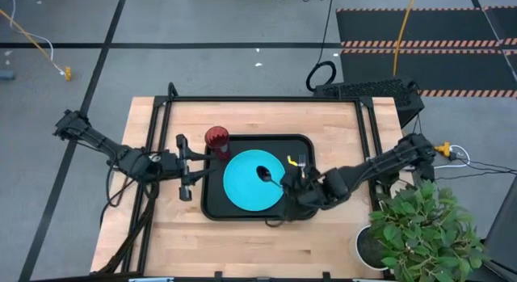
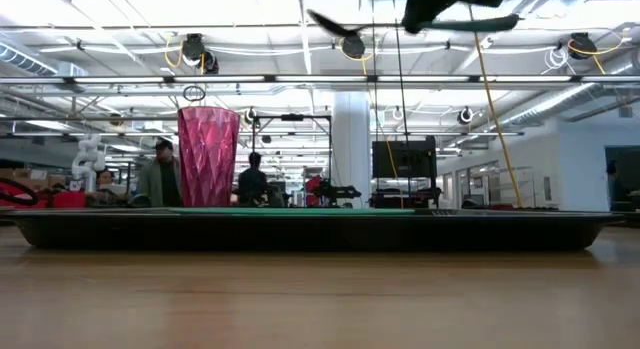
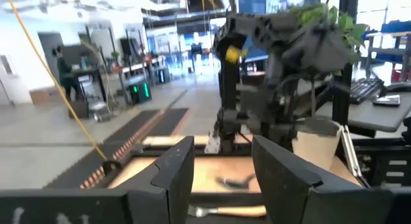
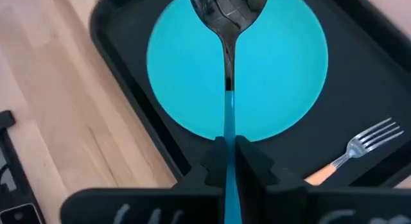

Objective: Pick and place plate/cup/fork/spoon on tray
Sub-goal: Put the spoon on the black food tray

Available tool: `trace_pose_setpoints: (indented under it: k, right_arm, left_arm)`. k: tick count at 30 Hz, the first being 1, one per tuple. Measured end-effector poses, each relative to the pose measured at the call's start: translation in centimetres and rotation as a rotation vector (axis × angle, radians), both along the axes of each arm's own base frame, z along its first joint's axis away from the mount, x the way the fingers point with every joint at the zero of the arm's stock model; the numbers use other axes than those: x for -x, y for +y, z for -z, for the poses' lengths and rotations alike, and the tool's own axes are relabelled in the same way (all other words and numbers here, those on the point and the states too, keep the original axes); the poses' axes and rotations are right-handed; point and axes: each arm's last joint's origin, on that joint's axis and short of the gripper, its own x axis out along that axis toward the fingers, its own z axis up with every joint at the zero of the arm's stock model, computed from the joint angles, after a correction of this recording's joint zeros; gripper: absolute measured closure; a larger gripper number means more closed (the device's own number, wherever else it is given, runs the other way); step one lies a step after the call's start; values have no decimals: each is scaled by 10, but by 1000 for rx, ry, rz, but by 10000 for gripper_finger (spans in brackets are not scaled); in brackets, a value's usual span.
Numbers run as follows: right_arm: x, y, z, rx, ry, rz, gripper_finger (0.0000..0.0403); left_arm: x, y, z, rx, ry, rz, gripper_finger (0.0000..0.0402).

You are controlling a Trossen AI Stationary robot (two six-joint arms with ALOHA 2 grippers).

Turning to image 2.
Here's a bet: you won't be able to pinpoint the black spoon teal handle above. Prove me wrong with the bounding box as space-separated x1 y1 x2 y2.
307 8 521 40

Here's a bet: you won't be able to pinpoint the red storage containers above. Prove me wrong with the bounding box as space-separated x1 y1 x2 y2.
0 178 87 209

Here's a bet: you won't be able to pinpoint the person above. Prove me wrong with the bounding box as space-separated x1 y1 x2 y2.
138 138 182 208
237 151 271 208
94 168 126 206

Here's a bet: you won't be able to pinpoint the red and black machine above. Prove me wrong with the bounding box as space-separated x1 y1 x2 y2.
304 175 362 209

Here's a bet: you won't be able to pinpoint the white building column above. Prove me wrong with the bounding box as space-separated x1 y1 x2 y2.
332 91 372 209

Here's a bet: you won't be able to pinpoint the black plastic tray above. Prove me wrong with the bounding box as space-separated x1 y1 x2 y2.
4 207 626 251

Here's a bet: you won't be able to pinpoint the black metal rig frame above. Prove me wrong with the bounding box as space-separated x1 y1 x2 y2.
251 113 334 209

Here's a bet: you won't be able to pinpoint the yellow hanging cable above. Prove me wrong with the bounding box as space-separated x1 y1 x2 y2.
467 3 523 209

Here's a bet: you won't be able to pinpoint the black monitor cart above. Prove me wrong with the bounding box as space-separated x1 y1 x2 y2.
372 187 444 210

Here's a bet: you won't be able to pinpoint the teal plastic plate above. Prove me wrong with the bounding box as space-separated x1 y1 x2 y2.
167 207 416 218

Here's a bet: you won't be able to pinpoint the black hanging cable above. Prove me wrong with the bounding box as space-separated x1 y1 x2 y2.
369 0 381 140
390 0 410 140

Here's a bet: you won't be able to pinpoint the overhead light strip beam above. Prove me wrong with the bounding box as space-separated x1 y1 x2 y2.
0 74 640 86

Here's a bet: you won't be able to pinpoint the black cable loop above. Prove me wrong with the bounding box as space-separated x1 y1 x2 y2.
182 85 207 103

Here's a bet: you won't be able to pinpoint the black monitor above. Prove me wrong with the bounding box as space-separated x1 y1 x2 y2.
371 136 438 180

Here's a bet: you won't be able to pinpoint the ceiling reel with yellow cord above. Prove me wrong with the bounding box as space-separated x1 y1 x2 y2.
339 32 374 63
567 32 626 60
164 32 220 76

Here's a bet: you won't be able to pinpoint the pink faceted plastic cup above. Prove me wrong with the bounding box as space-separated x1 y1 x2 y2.
177 106 241 209

